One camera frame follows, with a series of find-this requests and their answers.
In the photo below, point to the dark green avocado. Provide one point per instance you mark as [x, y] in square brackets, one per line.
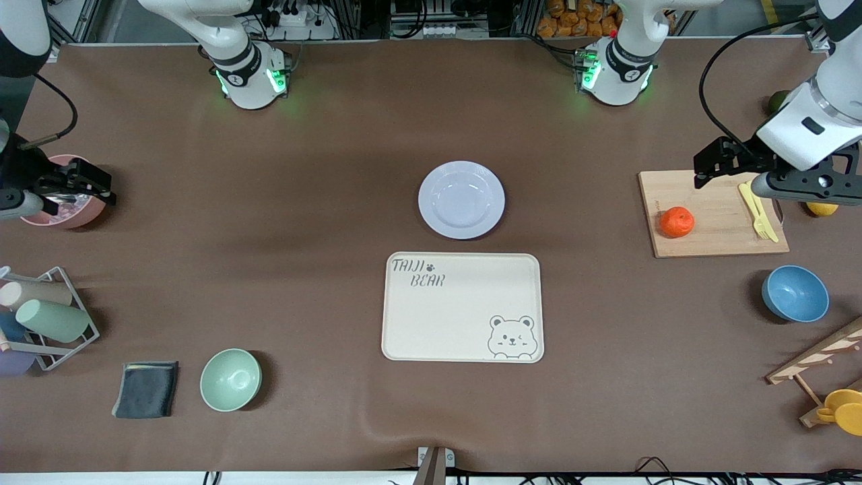
[778, 101]

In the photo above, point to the white power strip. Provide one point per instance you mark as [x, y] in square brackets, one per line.
[296, 19]

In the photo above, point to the yellow plastic fork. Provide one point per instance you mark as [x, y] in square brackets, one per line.
[759, 225]

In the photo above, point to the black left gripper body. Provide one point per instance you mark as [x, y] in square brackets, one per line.
[749, 159]

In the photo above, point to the yellow cup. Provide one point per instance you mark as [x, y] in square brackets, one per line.
[847, 412]

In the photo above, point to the mint green cup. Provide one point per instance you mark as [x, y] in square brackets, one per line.
[54, 320]

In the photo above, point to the brown table cover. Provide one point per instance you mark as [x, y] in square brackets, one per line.
[269, 303]

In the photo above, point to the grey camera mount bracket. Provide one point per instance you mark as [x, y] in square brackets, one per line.
[434, 465]

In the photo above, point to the wooden cutting board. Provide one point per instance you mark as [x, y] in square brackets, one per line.
[714, 222]

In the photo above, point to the blue bowl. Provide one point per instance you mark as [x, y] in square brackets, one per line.
[796, 294]

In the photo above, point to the cream bear print tray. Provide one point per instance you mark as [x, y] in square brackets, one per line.
[458, 316]

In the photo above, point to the beige cup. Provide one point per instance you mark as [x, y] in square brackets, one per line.
[40, 293]

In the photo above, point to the blue cup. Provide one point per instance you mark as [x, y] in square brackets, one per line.
[10, 327]

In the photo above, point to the purple cup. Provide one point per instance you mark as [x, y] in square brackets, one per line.
[13, 364]

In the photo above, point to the pile of orange snack packs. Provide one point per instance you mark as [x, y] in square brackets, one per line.
[572, 20]

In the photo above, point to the dark grey folded cloth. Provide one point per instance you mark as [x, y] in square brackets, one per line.
[145, 389]

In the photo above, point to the pink bowl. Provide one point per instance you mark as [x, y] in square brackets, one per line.
[64, 217]

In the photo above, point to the orange fruit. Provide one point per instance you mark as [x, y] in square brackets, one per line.
[676, 222]

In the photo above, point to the lavender round plate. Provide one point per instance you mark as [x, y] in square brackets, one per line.
[461, 200]

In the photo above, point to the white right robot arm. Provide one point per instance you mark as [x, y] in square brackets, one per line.
[249, 81]

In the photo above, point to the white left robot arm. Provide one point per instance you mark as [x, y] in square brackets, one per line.
[619, 74]

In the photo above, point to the yellow lemon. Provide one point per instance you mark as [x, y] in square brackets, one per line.
[823, 209]

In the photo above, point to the wooden dish rack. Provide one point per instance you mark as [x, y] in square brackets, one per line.
[815, 353]

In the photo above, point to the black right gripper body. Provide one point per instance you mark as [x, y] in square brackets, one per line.
[19, 172]

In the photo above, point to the mint green bowl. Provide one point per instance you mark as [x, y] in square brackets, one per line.
[230, 380]

